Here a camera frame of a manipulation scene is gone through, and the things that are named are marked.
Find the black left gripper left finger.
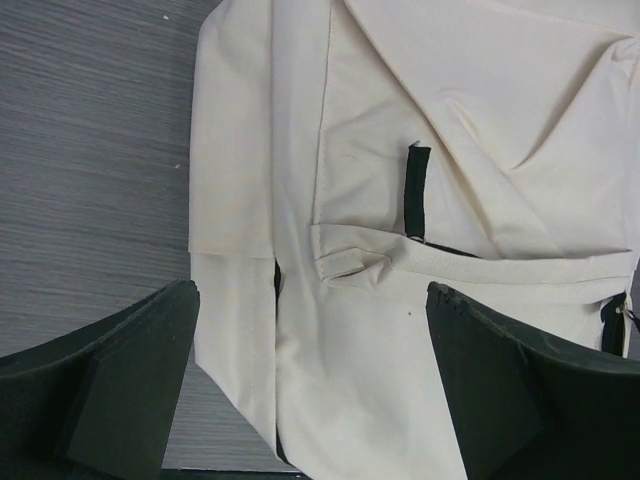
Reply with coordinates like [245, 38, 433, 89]
[1, 280, 200, 479]

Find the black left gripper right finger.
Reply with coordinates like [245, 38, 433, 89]
[426, 282, 639, 479]

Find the cream canvas backpack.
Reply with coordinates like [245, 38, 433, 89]
[189, 1, 639, 479]

